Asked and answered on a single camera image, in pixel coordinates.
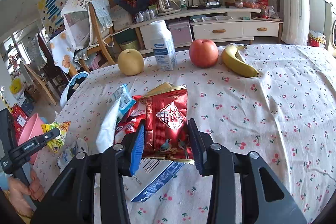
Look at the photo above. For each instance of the blue white wrapper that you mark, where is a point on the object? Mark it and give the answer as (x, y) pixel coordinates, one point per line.
(120, 103)

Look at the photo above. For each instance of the yellow banana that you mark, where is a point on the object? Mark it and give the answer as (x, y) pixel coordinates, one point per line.
(236, 65)

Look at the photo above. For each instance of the red snack bag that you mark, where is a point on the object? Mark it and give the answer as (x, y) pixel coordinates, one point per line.
(130, 121)

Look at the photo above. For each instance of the red apple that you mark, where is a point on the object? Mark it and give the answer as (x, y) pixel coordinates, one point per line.
(203, 53)

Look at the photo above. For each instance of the white silver wrapper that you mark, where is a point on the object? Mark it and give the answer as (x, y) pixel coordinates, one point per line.
(105, 137)

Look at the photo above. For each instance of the cherry print tablecloth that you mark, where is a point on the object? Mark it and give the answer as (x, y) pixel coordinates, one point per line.
(286, 114)

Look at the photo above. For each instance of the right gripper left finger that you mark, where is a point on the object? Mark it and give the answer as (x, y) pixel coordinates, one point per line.
(136, 148)

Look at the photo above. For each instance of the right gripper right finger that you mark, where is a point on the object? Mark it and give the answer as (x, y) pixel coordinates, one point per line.
(198, 147)

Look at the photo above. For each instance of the wooden chair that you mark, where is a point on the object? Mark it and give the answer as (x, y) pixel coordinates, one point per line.
(99, 37)

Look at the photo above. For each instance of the pink plastic basin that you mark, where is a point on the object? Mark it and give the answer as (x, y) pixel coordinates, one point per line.
(32, 128)

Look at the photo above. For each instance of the tan biscuit pack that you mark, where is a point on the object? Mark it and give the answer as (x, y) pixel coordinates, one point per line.
(161, 88)

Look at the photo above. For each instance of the white blue milk carton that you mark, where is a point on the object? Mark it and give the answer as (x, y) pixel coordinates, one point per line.
(151, 176)

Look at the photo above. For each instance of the yellow snack bag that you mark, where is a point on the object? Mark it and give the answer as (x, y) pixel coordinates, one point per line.
(58, 133)

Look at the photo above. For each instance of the washing machine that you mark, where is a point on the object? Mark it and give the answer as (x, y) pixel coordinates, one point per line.
(330, 28)

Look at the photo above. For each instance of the yellow pear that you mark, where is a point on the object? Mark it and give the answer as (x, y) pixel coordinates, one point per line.
(130, 62)

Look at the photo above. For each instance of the left hand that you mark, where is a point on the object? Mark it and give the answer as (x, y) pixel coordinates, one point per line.
(17, 190)

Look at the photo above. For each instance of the crushed plastic bottle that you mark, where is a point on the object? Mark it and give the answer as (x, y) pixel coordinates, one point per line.
(70, 151)

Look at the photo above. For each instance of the white milk bottle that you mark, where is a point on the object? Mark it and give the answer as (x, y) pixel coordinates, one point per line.
(163, 46)

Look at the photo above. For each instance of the electric kettle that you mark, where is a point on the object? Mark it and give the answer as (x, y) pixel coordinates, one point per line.
(166, 7)

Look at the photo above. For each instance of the dining table with cloth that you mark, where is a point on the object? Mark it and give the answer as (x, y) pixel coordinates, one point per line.
(63, 53)

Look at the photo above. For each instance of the large red foil bag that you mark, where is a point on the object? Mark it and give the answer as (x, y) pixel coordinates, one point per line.
(166, 131)

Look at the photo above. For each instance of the green trash bin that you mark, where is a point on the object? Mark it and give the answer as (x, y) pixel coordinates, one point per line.
(130, 45)

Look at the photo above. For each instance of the white TV cabinet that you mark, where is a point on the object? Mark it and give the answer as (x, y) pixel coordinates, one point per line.
(220, 25)

